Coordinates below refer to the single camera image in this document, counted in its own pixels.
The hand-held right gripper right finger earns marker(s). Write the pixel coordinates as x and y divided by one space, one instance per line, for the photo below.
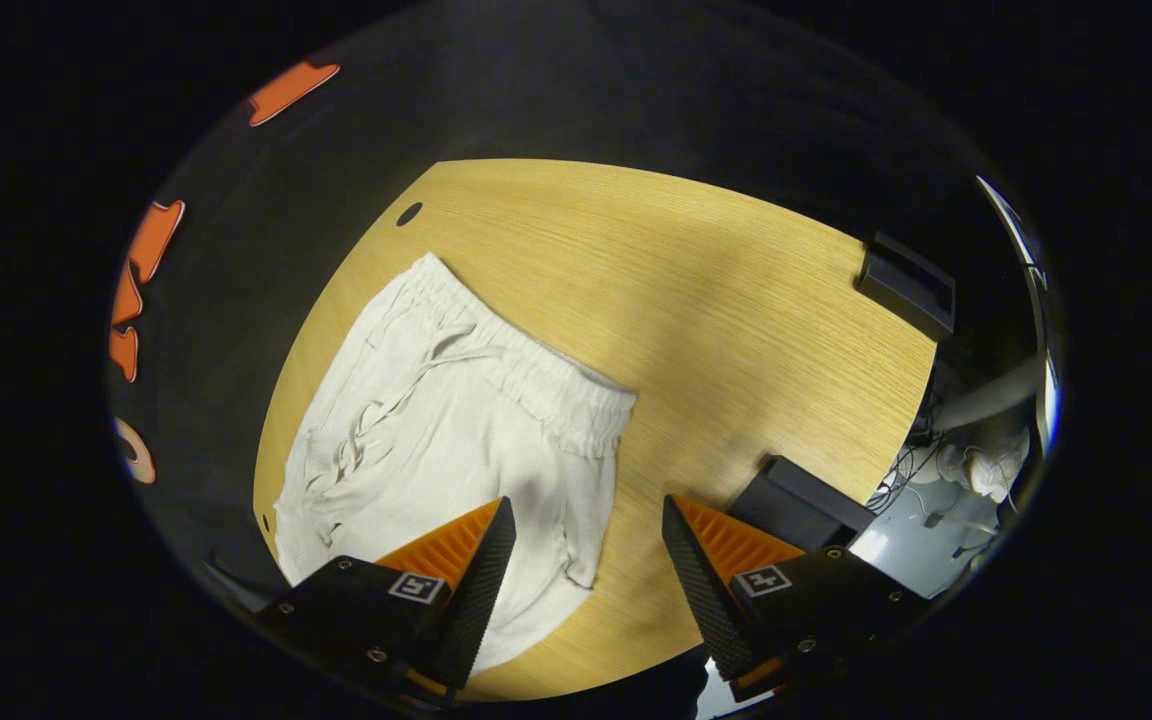
701 590

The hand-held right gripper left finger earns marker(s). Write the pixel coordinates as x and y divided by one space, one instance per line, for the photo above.
481 590

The white jeans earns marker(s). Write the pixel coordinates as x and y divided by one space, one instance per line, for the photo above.
456 420

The black box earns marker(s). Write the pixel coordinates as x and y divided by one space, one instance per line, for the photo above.
796 505
906 290

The white bundle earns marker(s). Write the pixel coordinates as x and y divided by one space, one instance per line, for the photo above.
996 468

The grey metal bar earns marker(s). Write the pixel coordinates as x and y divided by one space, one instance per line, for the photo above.
991 395

